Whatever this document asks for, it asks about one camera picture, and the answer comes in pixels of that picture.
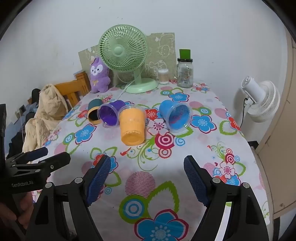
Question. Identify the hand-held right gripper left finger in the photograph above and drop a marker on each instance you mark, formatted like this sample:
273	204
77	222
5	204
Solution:
99	180

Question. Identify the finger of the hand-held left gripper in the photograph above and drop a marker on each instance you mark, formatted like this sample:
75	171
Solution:
38	153
57	160

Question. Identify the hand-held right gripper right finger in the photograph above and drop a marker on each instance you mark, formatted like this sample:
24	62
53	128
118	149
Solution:
196	183

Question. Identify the orange cup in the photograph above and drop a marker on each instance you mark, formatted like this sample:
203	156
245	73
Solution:
131	127

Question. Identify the dark green cup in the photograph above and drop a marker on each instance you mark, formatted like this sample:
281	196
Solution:
94	104

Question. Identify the purple cup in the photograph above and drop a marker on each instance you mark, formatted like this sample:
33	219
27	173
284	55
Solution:
115	106

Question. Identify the blue cup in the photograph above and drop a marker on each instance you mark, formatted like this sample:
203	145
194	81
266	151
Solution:
166	109

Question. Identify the small green cup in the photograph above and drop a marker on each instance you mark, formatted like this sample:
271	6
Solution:
185	53

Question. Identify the person's left hand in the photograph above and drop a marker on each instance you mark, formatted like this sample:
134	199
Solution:
26	205

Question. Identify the dark cloth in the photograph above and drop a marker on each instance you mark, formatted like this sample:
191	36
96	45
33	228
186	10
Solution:
16	143

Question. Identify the beige cloth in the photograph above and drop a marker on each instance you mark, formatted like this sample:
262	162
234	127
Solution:
46	109

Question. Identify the floral tablecloth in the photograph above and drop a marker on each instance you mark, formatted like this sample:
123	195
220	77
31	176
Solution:
150	166

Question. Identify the wooden chair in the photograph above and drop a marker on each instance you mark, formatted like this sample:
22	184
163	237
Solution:
69	92

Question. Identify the beige wooden door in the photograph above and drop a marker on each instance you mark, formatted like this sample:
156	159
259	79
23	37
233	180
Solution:
282	150

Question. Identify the purple plush toy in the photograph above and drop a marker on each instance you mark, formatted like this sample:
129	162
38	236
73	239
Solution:
99	74

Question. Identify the white clip fan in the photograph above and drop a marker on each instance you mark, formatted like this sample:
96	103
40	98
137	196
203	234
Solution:
266	102

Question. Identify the glass jar black lid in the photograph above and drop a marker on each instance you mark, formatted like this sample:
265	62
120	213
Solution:
185	74

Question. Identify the cotton swab container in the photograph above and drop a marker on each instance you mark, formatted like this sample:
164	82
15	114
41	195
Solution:
163	77

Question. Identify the green desk fan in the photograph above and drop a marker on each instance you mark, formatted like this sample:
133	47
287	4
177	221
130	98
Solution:
119	49

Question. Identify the patterned wall paper sheet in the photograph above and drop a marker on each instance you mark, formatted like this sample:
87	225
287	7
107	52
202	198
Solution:
161	51

